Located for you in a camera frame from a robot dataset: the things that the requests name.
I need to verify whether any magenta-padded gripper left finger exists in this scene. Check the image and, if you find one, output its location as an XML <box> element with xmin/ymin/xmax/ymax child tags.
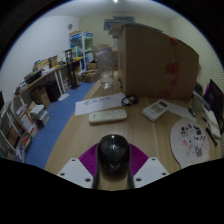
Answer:
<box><xmin>57</xmin><ymin>143</ymin><xmax>101</xmax><ymax>190</ymax></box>

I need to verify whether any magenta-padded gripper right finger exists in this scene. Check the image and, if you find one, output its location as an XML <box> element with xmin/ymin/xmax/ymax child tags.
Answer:
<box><xmin>128</xmin><ymin>143</ymin><xmax>170</xmax><ymax>190</ymax></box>

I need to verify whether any black computer mouse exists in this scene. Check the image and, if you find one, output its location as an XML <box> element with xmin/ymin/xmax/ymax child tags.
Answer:
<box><xmin>95</xmin><ymin>133</ymin><xmax>132</xmax><ymax>183</ymax></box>

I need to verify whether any white printed mouse pad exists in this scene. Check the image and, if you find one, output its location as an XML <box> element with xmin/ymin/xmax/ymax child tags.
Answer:
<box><xmin>169</xmin><ymin>118</ymin><xmax>211</xmax><ymax>169</ymax></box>

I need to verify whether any short white remote control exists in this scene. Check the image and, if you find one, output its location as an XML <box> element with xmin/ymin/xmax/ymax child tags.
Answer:
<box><xmin>142</xmin><ymin>99</ymin><xmax>170</xmax><ymax>122</ymax></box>

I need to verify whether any long white remote control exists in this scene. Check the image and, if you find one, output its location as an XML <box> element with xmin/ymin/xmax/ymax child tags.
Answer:
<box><xmin>88</xmin><ymin>109</ymin><xmax>128</xmax><ymax>125</ymax></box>

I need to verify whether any stack of books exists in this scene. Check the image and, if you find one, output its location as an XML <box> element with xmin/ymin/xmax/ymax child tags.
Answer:
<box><xmin>29</xmin><ymin>103</ymin><xmax>50</xmax><ymax>129</ymax></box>

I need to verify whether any black pen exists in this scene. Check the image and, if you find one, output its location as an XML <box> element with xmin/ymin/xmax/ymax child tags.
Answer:
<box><xmin>205</xmin><ymin>126</ymin><xmax>218</xmax><ymax>148</ymax></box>

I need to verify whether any white notebook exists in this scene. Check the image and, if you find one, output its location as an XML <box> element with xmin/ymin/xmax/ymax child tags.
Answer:
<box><xmin>201</xmin><ymin>106</ymin><xmax>223</xmax><ymax>139</ymax></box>

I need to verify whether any black bin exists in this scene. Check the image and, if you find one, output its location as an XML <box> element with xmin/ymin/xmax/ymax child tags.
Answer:
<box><xmin>44</xmin><ymin>80</ymin><xmax>62</xmax><ymax>103</ymax></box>

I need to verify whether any open cardboard box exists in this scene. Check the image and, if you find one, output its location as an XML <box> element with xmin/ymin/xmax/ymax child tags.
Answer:
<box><xmin>81</xmin><ymin>69</ymin><xmax>100</xmax><ymax>84</ymax></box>

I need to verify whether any black monitor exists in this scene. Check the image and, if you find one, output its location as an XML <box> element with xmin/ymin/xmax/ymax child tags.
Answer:
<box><xmin>203</xmin><ymin>79</ymin><xmax>224</xmax><ymax>134</ymax></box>

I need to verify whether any black stand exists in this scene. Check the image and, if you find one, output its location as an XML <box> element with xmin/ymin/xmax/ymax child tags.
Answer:
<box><xmin>63</xmin><ymin>48</ymin><xmax>82</xmax><ymax>90</ymax></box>

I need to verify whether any cluttered wooden desk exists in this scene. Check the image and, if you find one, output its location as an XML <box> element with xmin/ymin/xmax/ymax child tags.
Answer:
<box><xmin>13</xmin><ymin>54</ymin><xmax>83</xmax><ymax>104</ymax></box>

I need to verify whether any large cardboard box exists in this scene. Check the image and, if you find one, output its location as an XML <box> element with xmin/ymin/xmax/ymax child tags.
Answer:
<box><xmin>108</xmin><ymin>22</ymin><xmax>200</xmax><ymax>101</ymax></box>

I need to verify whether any clear plastic jar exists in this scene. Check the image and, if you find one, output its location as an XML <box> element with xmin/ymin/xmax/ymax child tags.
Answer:
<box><xmin>95</xmin><ymin>46</ymin><xmax>116</xmax><ymax>90</ymax></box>

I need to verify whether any blue and white cabinet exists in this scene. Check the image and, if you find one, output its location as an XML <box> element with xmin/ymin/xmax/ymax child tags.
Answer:
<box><xmin>68</xmin><ymin>31</ymin><xmax>94</xmax><ymax>72</ymax></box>

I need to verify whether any coiled black cable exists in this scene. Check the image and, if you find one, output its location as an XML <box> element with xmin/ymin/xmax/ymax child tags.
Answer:
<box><xmin>120</xmin><ymin>95</ymin><xmax>139</xmax><ymax>107</ymax></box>

